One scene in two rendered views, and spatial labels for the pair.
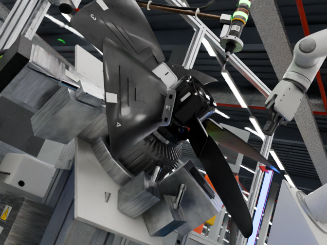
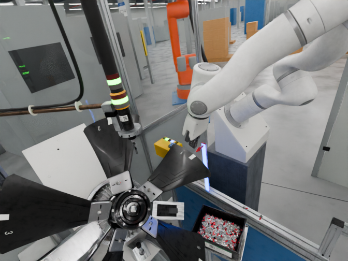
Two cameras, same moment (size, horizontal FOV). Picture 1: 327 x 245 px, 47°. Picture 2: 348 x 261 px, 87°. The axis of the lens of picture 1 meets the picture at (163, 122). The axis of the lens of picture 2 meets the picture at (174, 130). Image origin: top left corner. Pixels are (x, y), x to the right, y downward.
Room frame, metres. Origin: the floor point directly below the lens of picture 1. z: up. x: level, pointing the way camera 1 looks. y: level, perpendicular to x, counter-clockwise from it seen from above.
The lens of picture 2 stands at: (0.47, -0.21, 1.71)
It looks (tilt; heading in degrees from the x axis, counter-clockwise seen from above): 30 degrees down; 356
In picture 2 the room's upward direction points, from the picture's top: 10 degrees counter-clockwise
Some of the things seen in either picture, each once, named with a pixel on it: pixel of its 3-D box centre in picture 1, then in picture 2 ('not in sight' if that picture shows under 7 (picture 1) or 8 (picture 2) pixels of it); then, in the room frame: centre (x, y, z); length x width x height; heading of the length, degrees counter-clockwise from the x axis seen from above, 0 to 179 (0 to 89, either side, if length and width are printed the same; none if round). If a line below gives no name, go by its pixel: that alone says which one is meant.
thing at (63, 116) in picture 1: (66, 115); not in sight; (0.81, 0.21, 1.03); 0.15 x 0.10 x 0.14; 37
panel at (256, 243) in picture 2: not in sight; (225, 239); (1.11, -0.45, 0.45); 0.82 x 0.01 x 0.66; 37
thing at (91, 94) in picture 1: (89, 93); not in sight; (0.76, 0.17, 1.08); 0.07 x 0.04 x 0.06; 138
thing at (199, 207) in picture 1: (186, 197); (162, 210); (1.02, -0.13, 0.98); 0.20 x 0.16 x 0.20; 37
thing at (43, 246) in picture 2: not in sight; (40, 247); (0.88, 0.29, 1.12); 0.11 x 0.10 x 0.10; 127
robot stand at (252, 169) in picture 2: not in sight; (234, 191); (1.43, -0.67, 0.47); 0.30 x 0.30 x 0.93; 39
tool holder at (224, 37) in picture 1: (231, 31); (122, 117); (0.97, -0.10, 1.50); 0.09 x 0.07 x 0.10; 72
